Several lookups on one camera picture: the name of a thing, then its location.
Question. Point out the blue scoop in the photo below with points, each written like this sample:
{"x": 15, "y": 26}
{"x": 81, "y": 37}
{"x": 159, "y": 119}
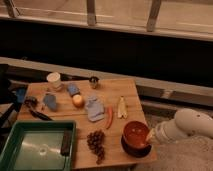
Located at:
{"x": 50, "y": 101}

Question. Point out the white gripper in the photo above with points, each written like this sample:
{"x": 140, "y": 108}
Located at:
{"x": 165, "y": 132}

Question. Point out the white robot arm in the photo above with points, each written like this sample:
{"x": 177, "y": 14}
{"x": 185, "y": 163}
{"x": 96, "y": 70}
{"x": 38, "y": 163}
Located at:
{"x": 185, "y": 124}

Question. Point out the black handled utensil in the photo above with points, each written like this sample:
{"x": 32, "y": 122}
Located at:
{"x": 40, "y": 115}

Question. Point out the green plastic tray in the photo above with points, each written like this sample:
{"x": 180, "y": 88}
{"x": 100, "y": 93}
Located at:
{"x": 36, "y": 145}

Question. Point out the orange bowl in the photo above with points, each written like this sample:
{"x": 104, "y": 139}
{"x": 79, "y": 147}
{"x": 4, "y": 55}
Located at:
{"x": 135, "y": 134}

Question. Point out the blue folded cloth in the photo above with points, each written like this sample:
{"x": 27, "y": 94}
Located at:
{"x": 94, "y": 108}

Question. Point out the small metal cup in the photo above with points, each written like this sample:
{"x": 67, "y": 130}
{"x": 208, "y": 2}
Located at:
{"x": 94, "y": 82}

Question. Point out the white paper cup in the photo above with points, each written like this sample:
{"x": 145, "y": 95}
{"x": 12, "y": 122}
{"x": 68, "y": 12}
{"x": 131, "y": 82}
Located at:
{"x": 54, "y": 79}

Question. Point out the dark brush in tray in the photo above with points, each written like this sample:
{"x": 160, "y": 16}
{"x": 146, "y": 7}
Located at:
{"x": 66, "y": 143}

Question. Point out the small dark toy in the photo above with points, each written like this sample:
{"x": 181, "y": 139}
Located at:
{"x": 30, "y": 101}

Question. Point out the bunch of dark grapes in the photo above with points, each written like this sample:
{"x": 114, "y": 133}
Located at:
{"x": 95, "y": 142}

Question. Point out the blue sponge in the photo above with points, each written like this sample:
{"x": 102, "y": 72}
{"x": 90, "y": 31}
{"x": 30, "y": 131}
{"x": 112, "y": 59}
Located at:
{"x": 73, "y": 89}

